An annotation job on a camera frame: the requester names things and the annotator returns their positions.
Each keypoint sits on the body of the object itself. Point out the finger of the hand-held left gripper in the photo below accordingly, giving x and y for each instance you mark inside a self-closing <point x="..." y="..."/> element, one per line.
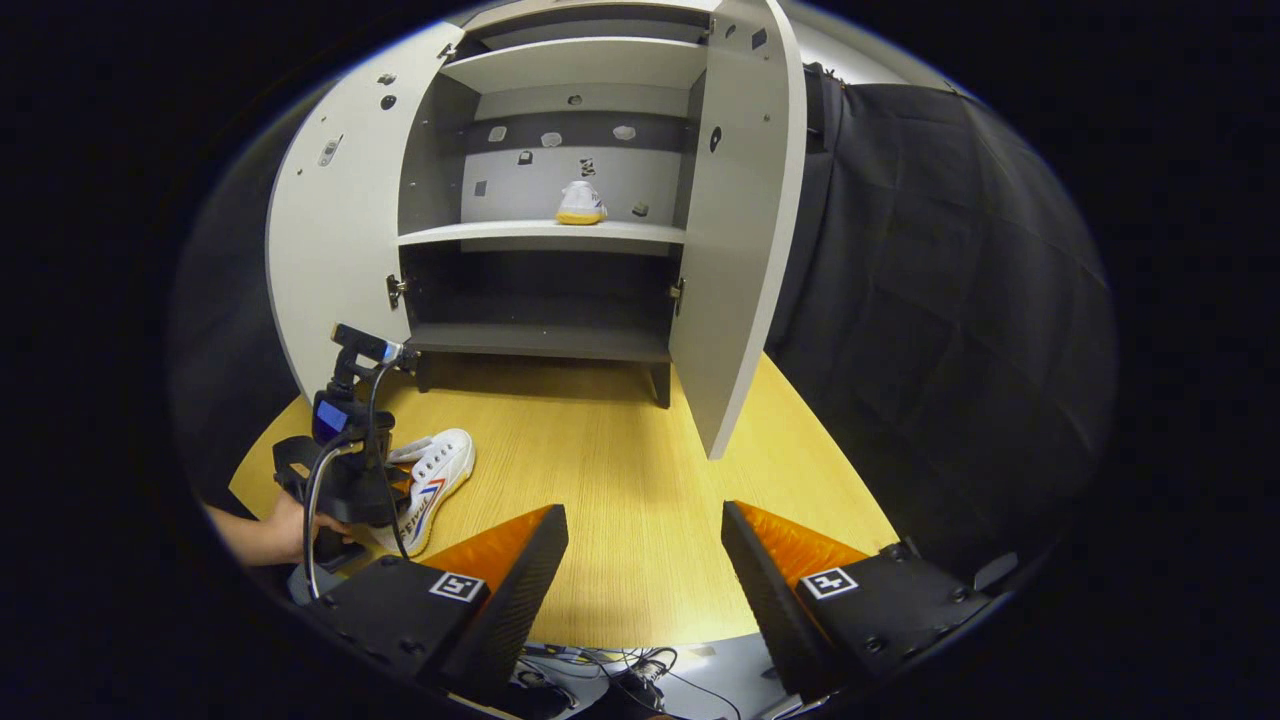
<point x="400" y="488"/>

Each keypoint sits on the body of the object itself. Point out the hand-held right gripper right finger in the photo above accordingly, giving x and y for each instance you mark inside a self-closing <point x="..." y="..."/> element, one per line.
<point x="770" y="610"/>

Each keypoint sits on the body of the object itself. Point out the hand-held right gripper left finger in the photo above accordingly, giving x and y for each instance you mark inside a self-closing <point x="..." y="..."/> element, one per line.
<point x="510" y="610"/>

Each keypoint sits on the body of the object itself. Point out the white canvas shoe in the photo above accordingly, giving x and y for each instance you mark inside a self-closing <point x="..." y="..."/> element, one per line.
<point x="580" y="200"/>
<point x="440" y="470"/>

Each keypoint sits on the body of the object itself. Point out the white shoe cabinet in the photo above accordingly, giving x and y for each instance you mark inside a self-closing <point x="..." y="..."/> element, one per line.
<point x="540" y="340"/>

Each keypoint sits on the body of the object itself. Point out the white shoe cabinet door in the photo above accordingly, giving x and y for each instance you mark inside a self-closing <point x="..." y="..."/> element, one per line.
<point x="340" y="230"/>
<point x="740" y="250"/>

